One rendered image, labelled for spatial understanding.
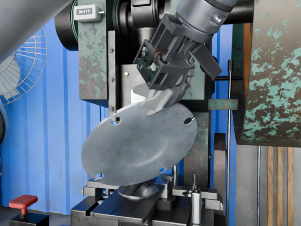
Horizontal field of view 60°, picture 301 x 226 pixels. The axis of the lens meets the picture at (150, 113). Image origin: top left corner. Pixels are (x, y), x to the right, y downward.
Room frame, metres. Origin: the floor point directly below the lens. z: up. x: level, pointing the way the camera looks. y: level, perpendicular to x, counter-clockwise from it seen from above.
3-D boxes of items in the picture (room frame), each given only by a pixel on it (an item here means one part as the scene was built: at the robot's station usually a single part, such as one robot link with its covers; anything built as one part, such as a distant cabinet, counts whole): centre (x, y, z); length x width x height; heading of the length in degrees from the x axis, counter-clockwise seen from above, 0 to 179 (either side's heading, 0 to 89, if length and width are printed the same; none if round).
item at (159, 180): (0.90, 0.01, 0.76); 0.15 x 0.09 x 0.05; 75
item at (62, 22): (0.99, 0.24, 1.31); 0.22 x 0.12 x 0.22; 165
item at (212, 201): (0.86, -0.16, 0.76); 0.17 x 0.06 x 0.10; 75
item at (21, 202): (0.77, 0.38, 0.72); 0.07 x 0.06 x 0.08; 165
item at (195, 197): (0.74, -0.13, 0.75); 0.03 x 0.03 x 0.10; 75
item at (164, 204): (0.91, 0.00, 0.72); 0.20 x 0.16 x 0.03; 75
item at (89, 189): (0.95, 0.17, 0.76); 0.17 x 0.06 x 0.10; 75
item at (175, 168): (0.94, -0.09, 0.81); 0.02 x 0.02 x 0.14
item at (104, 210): (0.74, 0.05, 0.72); 0.25 x 0.14 x 0.14; 165
